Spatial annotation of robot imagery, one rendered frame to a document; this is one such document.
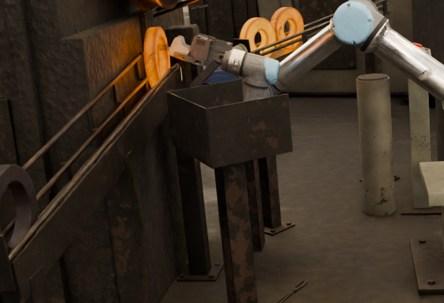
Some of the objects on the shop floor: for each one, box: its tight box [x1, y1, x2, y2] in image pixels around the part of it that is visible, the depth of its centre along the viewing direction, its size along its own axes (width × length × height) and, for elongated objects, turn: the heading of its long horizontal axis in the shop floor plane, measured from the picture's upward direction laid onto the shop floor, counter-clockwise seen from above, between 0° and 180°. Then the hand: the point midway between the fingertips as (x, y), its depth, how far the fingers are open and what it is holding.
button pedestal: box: [401, 47, 442, 215], centre depth 307 cm, size 16×24×62 cm, turn 9°
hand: (165, 51), depth 254 cm, fingers closed
